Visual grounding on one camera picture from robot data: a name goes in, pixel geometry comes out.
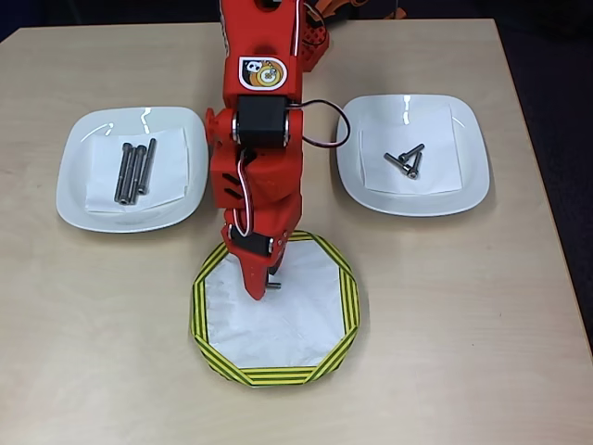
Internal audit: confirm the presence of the yellow green striped paper plate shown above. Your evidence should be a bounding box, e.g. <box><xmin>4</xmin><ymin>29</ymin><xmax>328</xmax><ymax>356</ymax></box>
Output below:
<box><xmin>188</xmin><ymin>230</ymin><xmax>362</xmax><ymax>388</ymax></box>

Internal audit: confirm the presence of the white square plate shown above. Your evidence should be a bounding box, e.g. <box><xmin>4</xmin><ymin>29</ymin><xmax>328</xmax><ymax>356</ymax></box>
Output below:
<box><xmin>334</xmin><ymin>94</ymin><xmax>491</xmax><ymax>218</ymax></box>
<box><xmin>55</xmin><ymin>106</ymin><xmax>210</xmax><ymax>235</ymax></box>

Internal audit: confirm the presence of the black servo cable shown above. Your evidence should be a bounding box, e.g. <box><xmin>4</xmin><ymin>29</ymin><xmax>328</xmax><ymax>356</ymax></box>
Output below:
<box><xmin>290</xmin><ymin>98</ymin><xmax>349</xmax><ymax>149</ymax></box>

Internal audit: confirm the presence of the white servo cable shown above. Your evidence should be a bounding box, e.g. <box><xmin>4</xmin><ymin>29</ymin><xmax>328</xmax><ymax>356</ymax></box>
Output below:
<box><xmin>230</xmin><ymin>155</ymin><xmax>256</xmax><ymax>238</ymax></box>

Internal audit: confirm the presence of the white paper napkin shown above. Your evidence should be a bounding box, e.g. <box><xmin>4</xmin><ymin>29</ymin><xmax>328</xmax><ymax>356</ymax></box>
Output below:
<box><xmin>84</xmin><ymin>124</ymin><xmax>191</xmax><ymax>217</ymax></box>
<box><xmin>358</xmin><ymin>101</ymin><xmax>464</xmax><ymax>196</ymax></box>

